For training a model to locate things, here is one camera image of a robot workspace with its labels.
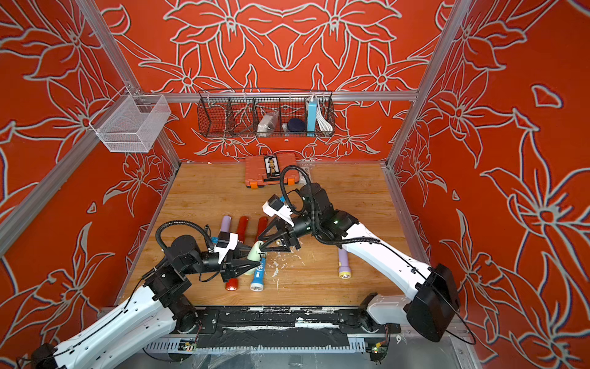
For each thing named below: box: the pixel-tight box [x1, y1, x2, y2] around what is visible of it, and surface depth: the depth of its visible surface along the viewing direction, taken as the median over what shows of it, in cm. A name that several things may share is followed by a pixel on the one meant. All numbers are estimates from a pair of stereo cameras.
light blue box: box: [307, 100, 318, 137], surface depth 91 cm
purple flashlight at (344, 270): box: [338, 247, 352, 280], surface depth 84 cm
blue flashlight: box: [250, 256, 267, 293], surface depth 80 cm
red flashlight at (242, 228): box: [236, 215, 249, 244], surface depth 96 cm
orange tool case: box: [245, 152, 300, 190], surface depth 112 cm
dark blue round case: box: [287, 117, 306, 132], surface depth 97 cm
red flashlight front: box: [225, 277, 239, 292], surface depth 80 cm
